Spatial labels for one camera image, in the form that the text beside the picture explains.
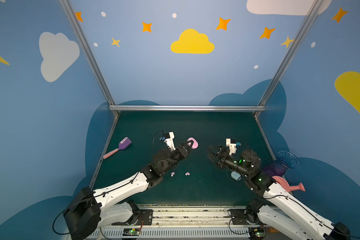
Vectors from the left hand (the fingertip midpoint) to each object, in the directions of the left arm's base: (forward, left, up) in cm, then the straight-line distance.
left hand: (195, 144), depth 70 cm
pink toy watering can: (-14, -46, -16) cm, 51 cm away
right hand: (-2, -6, -1) cm, 7 cm away
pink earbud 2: (-3, +3, -27) cm, 27 cm away
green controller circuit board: (-32, +30, -28) cm, 52 cm away
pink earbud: (-4, +12, -27) cm, 30 cm away
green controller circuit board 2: (-32, -31, -29) cm, 53 cm away
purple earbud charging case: (0, 0, -1) cm, 1 cm away
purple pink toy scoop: (+18, +46, -27) cm, 56 cm away
